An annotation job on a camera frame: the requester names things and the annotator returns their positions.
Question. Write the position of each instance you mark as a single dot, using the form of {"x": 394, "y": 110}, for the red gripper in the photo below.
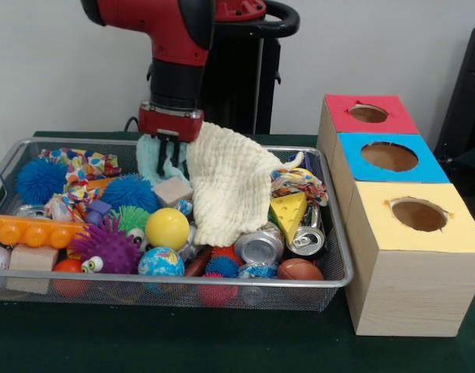
{"x": 171, "y": 125}

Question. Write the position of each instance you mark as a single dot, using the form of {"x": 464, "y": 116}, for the light blue waffle cloth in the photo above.
{"x": 147, "y": 159}

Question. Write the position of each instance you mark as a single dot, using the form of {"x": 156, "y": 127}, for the cream waffle cloth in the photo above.
{"x": 229, "y": 186}

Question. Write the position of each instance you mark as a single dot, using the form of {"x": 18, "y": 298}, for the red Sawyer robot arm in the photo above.
{"x": 171, "y": 39}

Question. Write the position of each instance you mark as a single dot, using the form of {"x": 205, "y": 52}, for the silver mesh bin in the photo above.
{"x": 299, "y": 299}

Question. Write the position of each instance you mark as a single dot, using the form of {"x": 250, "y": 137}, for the wooden box with three holes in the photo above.
{"x": 408, "y": 287}

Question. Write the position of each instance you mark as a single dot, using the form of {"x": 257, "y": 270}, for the green fuzzy monster toy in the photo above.
{"x": 134, "y": 217}

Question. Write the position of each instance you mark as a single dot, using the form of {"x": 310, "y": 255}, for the yellow smiley ball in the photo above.
{"x": 167, "y": 229}

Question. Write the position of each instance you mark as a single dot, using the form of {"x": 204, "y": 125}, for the globe print ball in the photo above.
{"x": 161, "y": 262}

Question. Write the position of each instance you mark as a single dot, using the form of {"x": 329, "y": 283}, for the purple spiky monster toy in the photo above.
{"x": 109, "y": 248}

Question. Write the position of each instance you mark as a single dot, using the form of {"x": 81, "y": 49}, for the crushed silver can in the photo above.
{"x": 258, "y": 246}

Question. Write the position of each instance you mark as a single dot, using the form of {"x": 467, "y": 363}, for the yellow cheese wedge toy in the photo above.
{"x": 289, "y": 215}

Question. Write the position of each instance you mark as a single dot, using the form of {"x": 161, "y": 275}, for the orange toy building brick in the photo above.
{"x": 35, "y": 233}

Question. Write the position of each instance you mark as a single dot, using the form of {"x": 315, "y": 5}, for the brown toy football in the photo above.
{"x": 299, "y": 270}

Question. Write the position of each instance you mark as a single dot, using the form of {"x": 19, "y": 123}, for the black upright panel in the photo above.
{"x": 466, "y": 97}

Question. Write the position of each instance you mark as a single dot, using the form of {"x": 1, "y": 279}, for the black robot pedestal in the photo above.
{"x": 252, "y": 77}

